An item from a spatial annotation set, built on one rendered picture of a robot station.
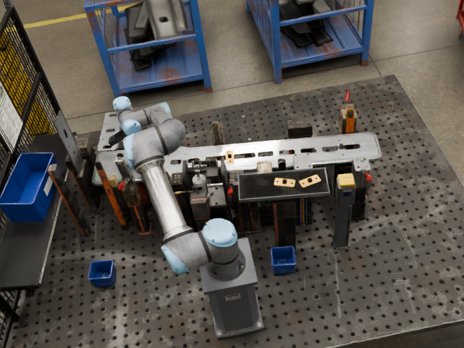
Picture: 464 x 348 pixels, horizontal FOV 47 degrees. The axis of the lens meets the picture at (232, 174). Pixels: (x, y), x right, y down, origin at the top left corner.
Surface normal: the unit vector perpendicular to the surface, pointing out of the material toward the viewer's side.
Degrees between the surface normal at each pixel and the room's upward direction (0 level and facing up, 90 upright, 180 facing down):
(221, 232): 8
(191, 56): 0
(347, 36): 0
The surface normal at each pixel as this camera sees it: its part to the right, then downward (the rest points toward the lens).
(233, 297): 0.17, 0.72
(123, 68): -0.11, -0.66
